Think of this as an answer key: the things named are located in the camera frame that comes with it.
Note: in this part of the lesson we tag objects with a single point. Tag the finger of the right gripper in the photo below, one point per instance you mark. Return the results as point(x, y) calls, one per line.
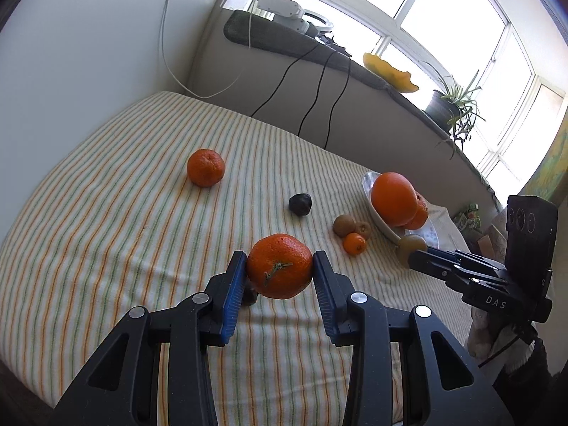
point(439, 265)
point(467, 260)

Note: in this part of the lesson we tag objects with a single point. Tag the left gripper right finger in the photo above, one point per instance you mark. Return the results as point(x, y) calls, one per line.
point(442, 384)

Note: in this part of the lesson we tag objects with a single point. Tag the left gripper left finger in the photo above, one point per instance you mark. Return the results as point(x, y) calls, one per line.
point(119, 384)

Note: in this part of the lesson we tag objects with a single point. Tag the green brown kiwi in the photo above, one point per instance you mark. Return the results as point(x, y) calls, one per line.
point(408, 245)

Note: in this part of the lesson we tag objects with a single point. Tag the tiny orange kumquat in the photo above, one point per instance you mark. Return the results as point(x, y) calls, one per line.
point(354, 244)

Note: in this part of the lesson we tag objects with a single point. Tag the dark plum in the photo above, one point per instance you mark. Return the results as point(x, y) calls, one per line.
point(300, 204)

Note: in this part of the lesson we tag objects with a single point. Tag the medium mandarin with stem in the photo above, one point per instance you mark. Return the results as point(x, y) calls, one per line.
point(279, 266)

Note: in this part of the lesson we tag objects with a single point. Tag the small mandarin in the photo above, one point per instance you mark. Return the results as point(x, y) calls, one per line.
point(205, 168)

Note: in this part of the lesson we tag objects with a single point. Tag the bumpy orange mandarin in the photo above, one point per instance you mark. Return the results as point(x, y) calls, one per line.
point(421, 215)

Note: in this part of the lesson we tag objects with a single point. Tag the right white gloved hand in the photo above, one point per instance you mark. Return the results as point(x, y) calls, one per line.
point(492, 341)

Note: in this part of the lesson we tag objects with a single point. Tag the green snack package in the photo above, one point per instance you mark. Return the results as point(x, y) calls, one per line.
point(468, 219)

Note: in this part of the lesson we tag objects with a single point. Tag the floral white plate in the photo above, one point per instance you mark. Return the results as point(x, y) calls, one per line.
point(427, 232)

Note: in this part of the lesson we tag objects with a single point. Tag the large smooth orange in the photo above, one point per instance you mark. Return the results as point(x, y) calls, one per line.
point(394, 199)

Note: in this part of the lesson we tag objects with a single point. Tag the brown kiwi right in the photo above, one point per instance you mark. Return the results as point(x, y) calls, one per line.
point(363, 229)

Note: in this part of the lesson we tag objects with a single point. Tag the brown kiwi left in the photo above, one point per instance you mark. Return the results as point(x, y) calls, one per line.
point(344, 225)

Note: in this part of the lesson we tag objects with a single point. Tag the potted spider plant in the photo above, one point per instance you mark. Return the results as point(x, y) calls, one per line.
point(454, 110)

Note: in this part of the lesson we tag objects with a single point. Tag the striped tablecloth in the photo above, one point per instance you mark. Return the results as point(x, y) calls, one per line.
point(118, 223)

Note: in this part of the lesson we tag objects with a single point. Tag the yellow bowl on sill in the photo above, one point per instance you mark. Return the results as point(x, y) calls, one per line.
point(399, 80)

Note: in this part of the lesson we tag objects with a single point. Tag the white power strip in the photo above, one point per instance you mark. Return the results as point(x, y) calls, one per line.
point(290, 14)

